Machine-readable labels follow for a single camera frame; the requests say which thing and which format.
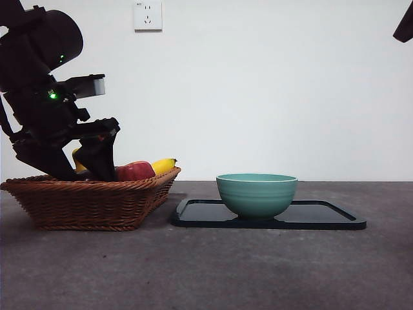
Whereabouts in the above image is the yellow banana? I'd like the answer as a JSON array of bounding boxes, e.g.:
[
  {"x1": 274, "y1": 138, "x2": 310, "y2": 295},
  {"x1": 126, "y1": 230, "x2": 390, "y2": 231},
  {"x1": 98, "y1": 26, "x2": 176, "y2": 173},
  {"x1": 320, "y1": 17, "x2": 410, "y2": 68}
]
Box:
[{"x1": 71, "y1": 148, "x2": 178, "y2": 177}]

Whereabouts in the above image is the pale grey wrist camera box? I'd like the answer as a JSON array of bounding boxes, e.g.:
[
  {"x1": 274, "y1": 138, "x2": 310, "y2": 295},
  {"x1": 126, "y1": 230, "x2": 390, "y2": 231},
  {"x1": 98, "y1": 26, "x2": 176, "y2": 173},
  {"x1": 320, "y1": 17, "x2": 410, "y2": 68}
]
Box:
[{"x1": 56, "y1": 73, "x2": 106, "y2": 99}]

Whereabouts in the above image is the brown wicker basket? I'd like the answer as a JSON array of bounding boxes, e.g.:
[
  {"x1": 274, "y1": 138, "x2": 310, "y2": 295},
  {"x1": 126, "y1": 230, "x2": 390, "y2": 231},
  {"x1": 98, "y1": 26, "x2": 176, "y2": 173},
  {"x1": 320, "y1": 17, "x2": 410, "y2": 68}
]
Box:
[{"x1": 0, "y1": 166, "x2": 181, "y2": 232}]

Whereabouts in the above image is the teal ceramic bowl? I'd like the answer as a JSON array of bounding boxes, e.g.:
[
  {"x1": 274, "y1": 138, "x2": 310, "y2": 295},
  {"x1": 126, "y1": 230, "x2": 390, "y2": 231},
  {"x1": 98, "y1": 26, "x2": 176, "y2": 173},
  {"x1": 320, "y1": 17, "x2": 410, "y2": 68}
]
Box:
[{"x1": 216, "y1": 173, "x2": 298, "y2": 222}]

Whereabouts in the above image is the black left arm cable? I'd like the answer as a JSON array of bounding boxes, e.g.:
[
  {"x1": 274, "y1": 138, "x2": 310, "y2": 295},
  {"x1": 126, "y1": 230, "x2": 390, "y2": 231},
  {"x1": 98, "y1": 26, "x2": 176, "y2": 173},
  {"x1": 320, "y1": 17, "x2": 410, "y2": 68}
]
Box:
[{"x1": 0, "y1": 92, "x2": 15, "y2": 136}]

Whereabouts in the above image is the dark rectangular tray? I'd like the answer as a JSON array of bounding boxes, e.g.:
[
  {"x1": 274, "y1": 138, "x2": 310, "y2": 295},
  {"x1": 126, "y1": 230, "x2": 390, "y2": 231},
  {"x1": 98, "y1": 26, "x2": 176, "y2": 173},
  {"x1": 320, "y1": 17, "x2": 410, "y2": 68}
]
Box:
[{"x1": 170, "y1": 198, "x2": 368, "y2": 231}]

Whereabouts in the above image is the white wall socket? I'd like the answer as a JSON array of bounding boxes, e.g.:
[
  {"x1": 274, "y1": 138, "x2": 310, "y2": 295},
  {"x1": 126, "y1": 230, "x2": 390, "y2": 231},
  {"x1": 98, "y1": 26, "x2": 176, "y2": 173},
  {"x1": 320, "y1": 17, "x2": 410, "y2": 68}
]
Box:
[{"x1": 134, "y1": 0, "x2": 163, "y2": 33}]

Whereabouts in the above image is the red apple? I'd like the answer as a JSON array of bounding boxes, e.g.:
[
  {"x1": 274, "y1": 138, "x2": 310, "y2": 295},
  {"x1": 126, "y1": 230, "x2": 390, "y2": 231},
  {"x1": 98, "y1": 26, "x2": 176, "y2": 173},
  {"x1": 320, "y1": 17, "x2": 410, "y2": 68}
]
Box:
[{"x1": 115, "y1": 160, "x2": 156, "y2": 181}]

